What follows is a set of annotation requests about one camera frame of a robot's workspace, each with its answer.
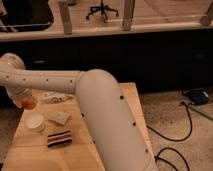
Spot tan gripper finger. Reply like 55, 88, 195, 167
32, 97, 38, 108

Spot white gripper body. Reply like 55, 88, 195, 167
6, 87, 33, 108

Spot red yellow apple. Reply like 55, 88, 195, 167
21, 99, 34, 110

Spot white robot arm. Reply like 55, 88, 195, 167
0, 53, 157, 171

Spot white snack package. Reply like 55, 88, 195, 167
41, 92, 72, 103

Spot dark cabinet upper left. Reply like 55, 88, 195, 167
0, 0, 54, 32

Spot black office chair base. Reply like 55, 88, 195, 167
86, 0, 119, 22

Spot blue black floor device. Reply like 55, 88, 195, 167
182, 89, 209, 105

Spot wooden post left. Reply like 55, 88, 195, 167
58, 0, 72, 34

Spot wooden post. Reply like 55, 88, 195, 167
122, 0, 135, 31
58, 0, 72, 34
199, 1, 213, 26

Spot black floor cable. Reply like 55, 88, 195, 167
146, 101, 194, 171

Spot wooden post middle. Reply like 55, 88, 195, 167
122, 0, 135, 31

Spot wooden post right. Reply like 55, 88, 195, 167
199, 1, 213, 26

